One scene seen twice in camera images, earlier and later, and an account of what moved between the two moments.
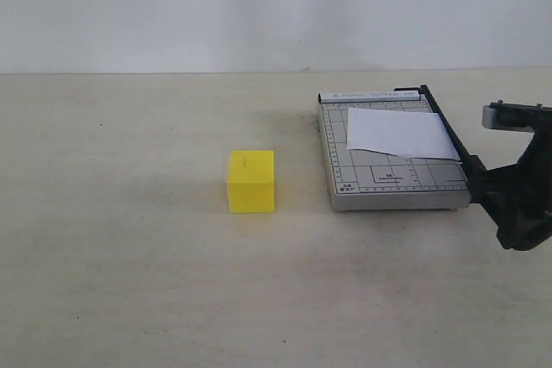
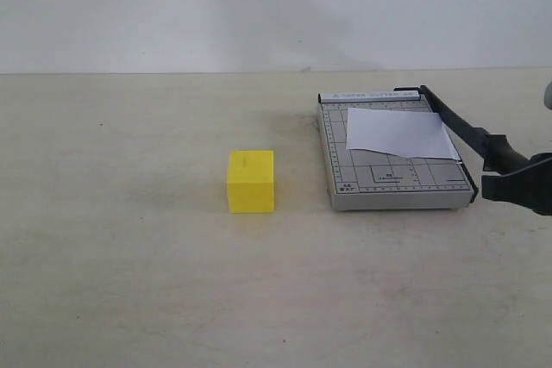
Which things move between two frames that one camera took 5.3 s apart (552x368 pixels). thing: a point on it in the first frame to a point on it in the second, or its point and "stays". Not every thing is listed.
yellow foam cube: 251,186 stays
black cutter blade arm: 478,176 to 493,149
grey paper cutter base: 361,180 stays
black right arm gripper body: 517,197 to 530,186
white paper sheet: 403,133 stays
